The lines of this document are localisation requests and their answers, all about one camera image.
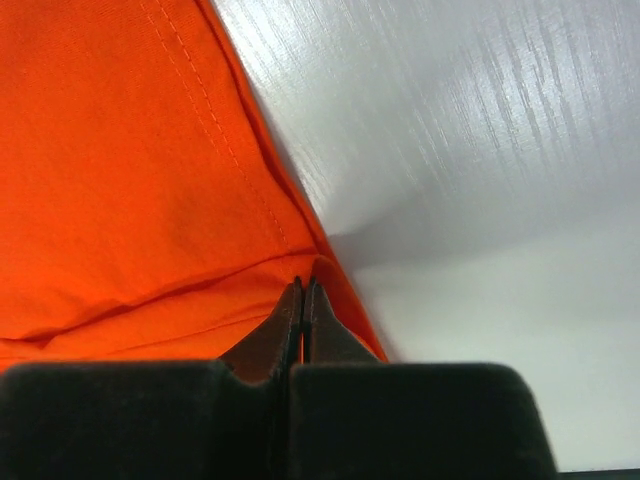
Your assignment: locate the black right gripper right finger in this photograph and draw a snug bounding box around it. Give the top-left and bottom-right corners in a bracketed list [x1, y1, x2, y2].
[287, 283, 558, 479]

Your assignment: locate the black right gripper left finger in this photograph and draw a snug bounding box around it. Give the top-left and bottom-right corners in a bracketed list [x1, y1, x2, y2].
[1, 282, 304, 479]

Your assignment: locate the orange t shirt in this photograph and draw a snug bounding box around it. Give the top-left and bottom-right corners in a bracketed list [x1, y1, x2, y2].
[1, 1, 384, 368]

